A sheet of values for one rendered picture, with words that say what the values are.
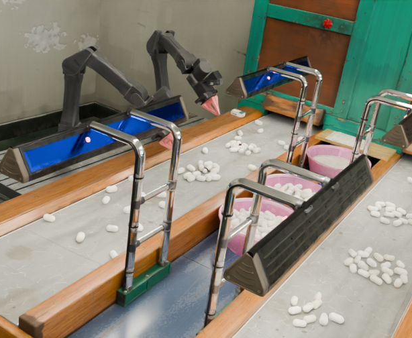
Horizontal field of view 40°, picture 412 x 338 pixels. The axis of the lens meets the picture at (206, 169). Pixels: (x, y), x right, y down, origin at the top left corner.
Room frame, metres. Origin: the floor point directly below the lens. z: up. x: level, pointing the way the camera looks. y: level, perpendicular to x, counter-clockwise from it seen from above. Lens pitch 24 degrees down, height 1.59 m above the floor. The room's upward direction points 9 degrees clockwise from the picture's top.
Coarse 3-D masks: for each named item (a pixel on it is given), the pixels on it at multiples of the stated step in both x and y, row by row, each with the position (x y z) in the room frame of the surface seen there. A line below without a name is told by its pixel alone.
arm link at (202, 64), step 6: (180, 60) 2.36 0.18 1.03; (198, 60) 2.29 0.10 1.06; (204, 60) 2.30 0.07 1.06; (180, 66) 2.35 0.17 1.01; (192, 66) 2.32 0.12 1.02; (198, 66) 2.27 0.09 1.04; (204, 66) 2.27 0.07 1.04; (210, 66) 2.29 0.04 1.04; (186, 72) 2.34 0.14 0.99; (198, 72) 2.27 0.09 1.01; (204, 72) 2.26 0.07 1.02; (198, 78) 2.28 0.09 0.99
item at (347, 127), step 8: (256, 96) 2.72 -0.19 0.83; (264, 96) 2.71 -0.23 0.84; (240, 104) 2.76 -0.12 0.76; (248, 104) 2.74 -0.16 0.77; (256, 104) 2.72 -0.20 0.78; (264, 112) 2.70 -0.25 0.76; (272, 112) 2.81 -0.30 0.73; (280, 120) 2.66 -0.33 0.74; (288, 120) 2.68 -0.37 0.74; (328, 120) 2.54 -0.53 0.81; (336, 120) 2.52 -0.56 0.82; (344, 120) 2.51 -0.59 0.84; (304, 128) 2.59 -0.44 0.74; (312, 128) 2.61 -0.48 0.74; (320, 128) 2.63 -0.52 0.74; (328, 128) 2.54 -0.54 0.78; (336, 128) 2.52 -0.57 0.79; (344, 128) 2.50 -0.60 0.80; (352, 128) 2.48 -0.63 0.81; (376, 128) 2.45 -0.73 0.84; (376, 136) 2.43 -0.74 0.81; (384, 144) 2.41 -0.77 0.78; (336, 152) 2.51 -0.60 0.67; (400, 152) 2.38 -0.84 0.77; (376, 160) 2.42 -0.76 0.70; (408, 160) 2.36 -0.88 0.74
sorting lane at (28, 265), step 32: (256, 128) 2.49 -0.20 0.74; (288, 128) 2.56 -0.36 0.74; (192, 160) 2.00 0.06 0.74; (224, 160) 2.05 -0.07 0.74; (256, 160) 2.10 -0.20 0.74; (128, 192) 1.65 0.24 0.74; (192, 192) 1.73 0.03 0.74; (32, 224) 1.37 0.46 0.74; (64, 224) 1.40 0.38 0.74; (96, 224) 1.43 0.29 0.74; (128, 224) 1.45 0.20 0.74; (0, 256) 1.20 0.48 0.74; (32, 256) 1.22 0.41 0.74; (64, 256) 1.24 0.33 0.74; (96, 256) 1.26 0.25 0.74; (0, 288) 1.07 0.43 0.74; (32, 288) 1.09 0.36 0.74
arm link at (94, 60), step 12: (96, 48) 1.99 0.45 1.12; (72, 60) 1.94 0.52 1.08; (84, 60) 1.93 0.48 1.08; (96, 60) 1.94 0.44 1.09; (108, 60) 1.98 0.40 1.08; (72, 72) 1.94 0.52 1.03; (108, 72) 1.94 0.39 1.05; (120, 72) 1.96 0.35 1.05; (120, 84) 1.94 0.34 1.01; (132, 84) 1.94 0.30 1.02; (144, 96) 1.94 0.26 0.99
